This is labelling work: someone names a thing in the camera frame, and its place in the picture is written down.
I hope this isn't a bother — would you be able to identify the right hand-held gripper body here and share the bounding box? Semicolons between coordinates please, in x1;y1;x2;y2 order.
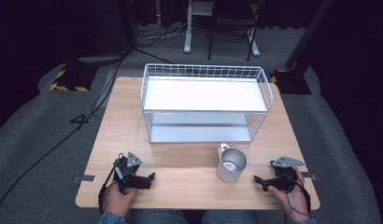
268;155;306;192

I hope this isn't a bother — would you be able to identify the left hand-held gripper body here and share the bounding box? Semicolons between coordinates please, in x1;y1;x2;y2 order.
112;151;152;190

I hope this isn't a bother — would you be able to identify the silver metal cup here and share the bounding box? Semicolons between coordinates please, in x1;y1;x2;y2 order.
216;142;248;183

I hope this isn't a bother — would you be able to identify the white wire shelf rack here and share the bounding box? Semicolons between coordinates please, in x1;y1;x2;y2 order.
140;63;274;145

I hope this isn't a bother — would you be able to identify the person's right hand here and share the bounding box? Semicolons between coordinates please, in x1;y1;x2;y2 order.
266;167;311;222

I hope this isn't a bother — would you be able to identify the person's left hand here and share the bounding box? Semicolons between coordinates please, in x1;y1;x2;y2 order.
102;179;139;217

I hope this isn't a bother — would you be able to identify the grey tape strip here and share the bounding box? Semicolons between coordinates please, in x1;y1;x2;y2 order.
73;175;96;184
301;171;319;182

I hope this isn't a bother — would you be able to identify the person's left leg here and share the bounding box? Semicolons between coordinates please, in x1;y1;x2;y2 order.
128;209;190;224

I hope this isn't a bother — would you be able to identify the person's leg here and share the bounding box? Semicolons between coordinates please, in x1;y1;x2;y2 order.
201;210;260;224
128;209;190;224

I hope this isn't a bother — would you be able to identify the person's right leg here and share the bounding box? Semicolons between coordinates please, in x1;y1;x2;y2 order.
201;210;260;224

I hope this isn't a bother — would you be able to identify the black yellow striped stand base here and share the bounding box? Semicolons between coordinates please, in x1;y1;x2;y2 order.
49;63;99;93
269;68;313;95

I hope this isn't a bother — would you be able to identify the black slanted stand pole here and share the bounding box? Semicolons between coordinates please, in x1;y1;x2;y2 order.
284;0;335;71

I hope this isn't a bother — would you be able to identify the black folding chair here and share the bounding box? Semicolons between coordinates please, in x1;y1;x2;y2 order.
206;0;262;62

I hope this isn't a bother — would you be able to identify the right hand-held gripper cable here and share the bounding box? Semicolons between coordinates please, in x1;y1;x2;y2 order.
277;171;312;224

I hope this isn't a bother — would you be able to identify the hand-held gripper cable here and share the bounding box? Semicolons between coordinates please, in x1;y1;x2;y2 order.
277;171;312;224
98;152;125;216

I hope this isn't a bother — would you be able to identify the left hand-held gripper cable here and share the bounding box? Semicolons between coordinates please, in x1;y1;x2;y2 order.
98;152;125;216

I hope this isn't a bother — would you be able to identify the looped black floor cable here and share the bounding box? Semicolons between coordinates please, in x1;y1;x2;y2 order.
91;55;127;121

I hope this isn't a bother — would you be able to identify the long black floor cable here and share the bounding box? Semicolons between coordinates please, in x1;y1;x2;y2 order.
0;49;132;213

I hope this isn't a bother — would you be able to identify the bundle of floor cables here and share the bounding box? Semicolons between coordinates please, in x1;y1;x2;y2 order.
135;21;189;49

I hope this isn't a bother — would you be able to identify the white desk frame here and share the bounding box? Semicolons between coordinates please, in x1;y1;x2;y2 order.
183;0;261;58

